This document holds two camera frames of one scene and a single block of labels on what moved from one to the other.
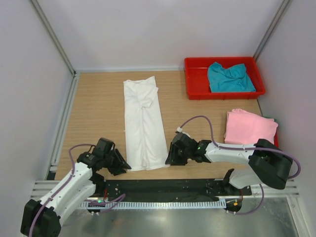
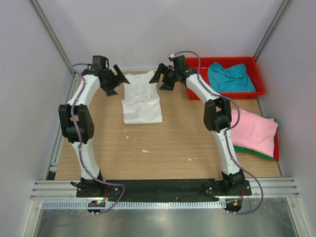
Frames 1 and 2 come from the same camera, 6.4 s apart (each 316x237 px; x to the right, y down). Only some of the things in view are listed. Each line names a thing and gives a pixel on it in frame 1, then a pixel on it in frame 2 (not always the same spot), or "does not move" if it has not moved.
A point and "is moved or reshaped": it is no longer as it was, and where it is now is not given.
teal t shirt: x=233 y=79 does not move
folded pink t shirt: x=244 y=128 does not move
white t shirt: x=145 y=142 is moved or reshaped
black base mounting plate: x=211 y=189 does not move
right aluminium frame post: x=272 y=26 does not move
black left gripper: x=115 y=153 → x=109 y=90
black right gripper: x=173 y=159 → x=156 y=77
